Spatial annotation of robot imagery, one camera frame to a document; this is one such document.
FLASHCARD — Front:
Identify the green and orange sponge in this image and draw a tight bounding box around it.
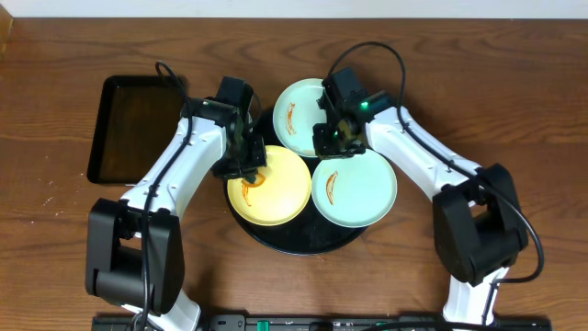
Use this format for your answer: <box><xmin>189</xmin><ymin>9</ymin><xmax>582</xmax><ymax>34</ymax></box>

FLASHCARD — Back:
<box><xmin>242</xmin><ymin>173</ymin><xmax>266</xmax><ymax>188</ymax></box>

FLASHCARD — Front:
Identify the light blue plate top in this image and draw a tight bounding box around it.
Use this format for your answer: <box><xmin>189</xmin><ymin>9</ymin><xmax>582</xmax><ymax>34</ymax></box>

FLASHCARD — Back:
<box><xmin>272</xmin><ymin>78</ymin><xmax>326</xmax><ymax>158</ymax></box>

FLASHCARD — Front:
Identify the light blue plate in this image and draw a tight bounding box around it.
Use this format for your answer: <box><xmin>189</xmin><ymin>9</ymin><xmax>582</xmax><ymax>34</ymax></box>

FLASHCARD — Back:
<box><xmin>311</xmin><ymin>150</ymin><xmax>398</xmax><ymax>228</ymax></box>
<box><xmin>272</xmin><ymin>78</ymin><xmax>326</xmax><ymax>158</ymax></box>

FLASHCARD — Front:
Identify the yellow plate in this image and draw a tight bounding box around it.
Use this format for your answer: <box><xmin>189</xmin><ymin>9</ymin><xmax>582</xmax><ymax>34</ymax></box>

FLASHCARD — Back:
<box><xmin>226</xmin><ymin>145</ymin><xmax>311</xmax><ymax>226</ymax></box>

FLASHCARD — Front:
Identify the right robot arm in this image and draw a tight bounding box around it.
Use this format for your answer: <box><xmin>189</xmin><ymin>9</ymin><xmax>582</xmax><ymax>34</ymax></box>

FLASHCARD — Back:
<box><xmin>312</xmin><ymin>91</ymin><xmax>534</xmax><ymax>325</ymax></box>

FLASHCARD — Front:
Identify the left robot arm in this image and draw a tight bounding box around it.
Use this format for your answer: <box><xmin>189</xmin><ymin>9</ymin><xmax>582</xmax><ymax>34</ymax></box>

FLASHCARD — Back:
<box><xmin>85</xmin><ymin>98</ymin><xmax>266</xmax><ymax>330</ymax></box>

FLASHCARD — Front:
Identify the round black serving tray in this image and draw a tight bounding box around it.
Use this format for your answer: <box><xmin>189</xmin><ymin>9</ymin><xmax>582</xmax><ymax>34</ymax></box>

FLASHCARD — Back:
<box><xmin>224</xmin><ymin>182</ymin><xmax>368</xmax><ymax>256</ymax></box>

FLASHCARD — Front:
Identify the black rectangular water tray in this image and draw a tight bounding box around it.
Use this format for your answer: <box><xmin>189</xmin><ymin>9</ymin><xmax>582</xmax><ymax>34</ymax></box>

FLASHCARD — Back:
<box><xmin>86</xmin><ymin>75</ymin><xmax>184</xmax><ymax>185</ymax></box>

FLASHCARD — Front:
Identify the light blue plate right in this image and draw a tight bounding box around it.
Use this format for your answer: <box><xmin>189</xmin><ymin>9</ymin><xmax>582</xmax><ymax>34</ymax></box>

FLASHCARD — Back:
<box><xmin>311</xmin><ymin>150</ymin><xmax>398</xmax><ymax>228</ymax></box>

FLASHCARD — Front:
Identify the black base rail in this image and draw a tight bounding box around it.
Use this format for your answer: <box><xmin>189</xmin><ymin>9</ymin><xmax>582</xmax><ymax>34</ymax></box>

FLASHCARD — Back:
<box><xmin>90</xmin><ymin>314</ymin><xmax>554</xmax><ymax>331</ymax></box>

